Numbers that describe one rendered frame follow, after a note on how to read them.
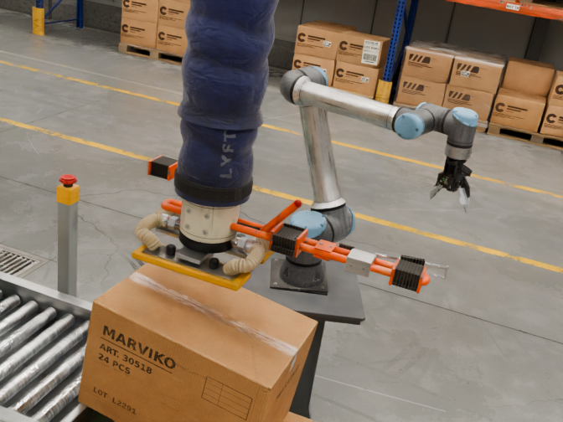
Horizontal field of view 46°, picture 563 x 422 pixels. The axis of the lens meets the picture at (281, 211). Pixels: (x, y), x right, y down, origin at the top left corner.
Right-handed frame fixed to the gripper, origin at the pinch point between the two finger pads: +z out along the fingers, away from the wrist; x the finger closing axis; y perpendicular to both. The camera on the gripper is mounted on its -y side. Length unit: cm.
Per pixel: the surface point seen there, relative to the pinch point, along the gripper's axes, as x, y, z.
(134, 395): -39, 116, 43
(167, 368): -29, 112, 29
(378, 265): 14, 74, -10
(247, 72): -23, 92, -58
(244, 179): -23, 90, -27
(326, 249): 1, 81, -12
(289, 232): -11, 82, -13
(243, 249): -22, 89, -5
